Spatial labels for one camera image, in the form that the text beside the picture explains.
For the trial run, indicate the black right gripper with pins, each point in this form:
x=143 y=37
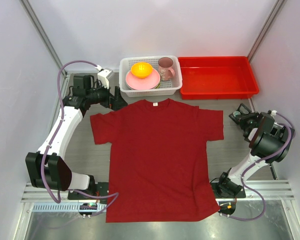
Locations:
x=242 y=121

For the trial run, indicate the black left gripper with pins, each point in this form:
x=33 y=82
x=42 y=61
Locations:
x=116 y=102

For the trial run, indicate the red t-shirt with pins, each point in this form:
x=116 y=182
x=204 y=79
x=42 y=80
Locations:
x=158 y=160

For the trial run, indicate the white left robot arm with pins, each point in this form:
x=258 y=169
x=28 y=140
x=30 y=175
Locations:
x=46 y=167

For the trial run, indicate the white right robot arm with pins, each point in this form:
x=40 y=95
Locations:
x=269 y=135

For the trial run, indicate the black brooch box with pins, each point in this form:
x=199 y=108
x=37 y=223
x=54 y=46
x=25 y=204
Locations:
x=240 y=112

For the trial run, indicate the orange plastic bowl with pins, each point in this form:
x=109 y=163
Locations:
x=141 y=69

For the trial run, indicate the white perforated plastic basket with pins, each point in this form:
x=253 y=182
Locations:
x=166 y=88

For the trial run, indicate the red plastic tray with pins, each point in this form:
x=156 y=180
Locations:
x=217 y=78

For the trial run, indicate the pink floral mug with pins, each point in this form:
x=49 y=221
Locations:
x=165 y=68

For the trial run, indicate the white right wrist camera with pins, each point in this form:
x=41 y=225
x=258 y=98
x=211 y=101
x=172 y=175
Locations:
x=272 y=113

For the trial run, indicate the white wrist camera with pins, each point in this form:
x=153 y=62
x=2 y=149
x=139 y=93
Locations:
x=272 y=113
x=104 y=75

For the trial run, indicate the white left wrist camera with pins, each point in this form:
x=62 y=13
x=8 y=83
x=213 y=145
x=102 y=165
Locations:
x=104 y=75

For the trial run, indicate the aluminium front rail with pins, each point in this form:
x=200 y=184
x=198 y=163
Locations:
x=271 y=190

